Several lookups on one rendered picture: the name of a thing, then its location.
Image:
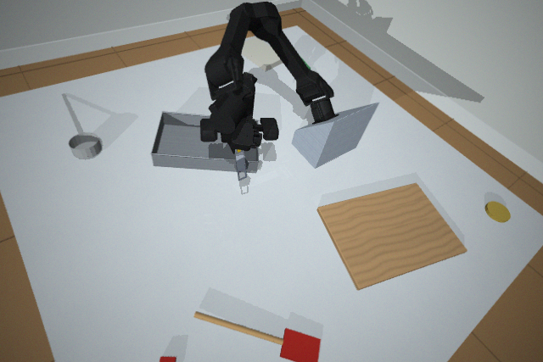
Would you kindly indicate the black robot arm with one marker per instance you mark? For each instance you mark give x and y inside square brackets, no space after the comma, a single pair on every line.
[235,100]

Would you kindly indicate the yellow flat disc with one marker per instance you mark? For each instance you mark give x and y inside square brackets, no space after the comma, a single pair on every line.
[497,211]

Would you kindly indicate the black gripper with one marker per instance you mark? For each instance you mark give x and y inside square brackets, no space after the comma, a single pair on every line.
[267,125]

